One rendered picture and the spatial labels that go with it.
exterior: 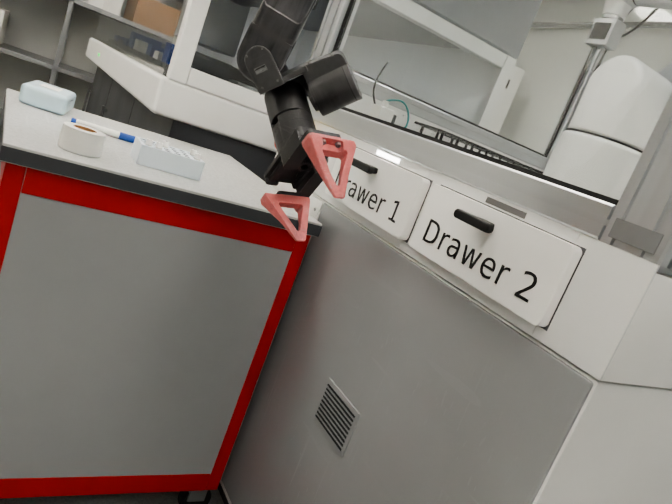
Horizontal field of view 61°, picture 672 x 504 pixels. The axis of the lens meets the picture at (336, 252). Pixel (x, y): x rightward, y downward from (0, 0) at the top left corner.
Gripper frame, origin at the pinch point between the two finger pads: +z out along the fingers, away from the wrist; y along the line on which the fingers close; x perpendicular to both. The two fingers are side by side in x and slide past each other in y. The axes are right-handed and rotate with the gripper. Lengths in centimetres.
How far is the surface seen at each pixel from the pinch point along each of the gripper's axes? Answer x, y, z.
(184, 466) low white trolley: -8, 81, 12
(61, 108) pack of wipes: 18, 55, -62
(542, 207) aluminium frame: -27.6, -11.7, 3.6
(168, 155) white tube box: 3, 35, -36
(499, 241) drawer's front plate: -25.4, -4.9, 4.9
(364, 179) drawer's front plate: -27.5, 18.6, -23.1
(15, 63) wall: 2, 305, -336
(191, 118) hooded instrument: -20, 71, -82
